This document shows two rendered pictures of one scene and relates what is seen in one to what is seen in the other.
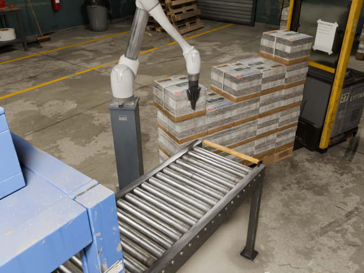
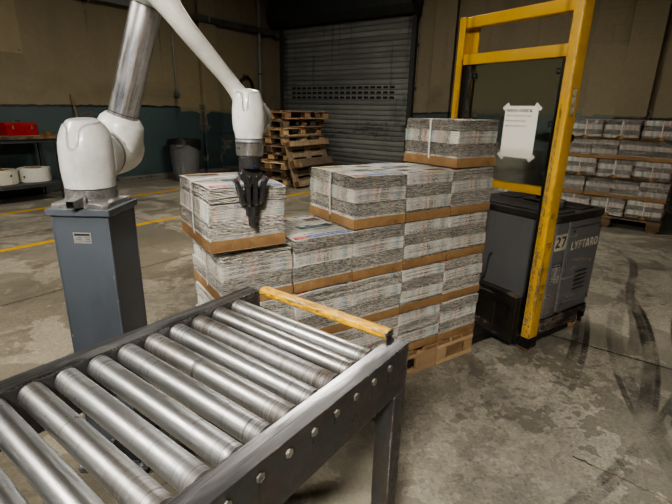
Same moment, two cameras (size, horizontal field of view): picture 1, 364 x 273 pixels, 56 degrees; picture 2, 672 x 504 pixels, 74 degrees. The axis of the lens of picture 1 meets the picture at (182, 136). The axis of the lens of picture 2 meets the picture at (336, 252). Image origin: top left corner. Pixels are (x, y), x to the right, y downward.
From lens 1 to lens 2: 1.17 m
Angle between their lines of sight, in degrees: 12
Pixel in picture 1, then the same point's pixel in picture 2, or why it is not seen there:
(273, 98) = (431, 232)
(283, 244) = not seen: outside the picture
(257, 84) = (397, 197)
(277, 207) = (447, 458)
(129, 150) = (103, 318)
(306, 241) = not seen: outside the picture
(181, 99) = (222, 201)
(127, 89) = (91, 168)
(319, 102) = (514, 253)
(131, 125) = (104, 256)
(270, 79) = (422, 192)
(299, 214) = (496, 476)
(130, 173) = not seen: hidden behind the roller
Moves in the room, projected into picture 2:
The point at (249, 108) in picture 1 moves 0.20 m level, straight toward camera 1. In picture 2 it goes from (384, 245) to (380, 259)
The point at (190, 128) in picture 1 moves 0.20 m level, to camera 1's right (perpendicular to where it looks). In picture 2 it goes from (251, 273) to (304, 274)
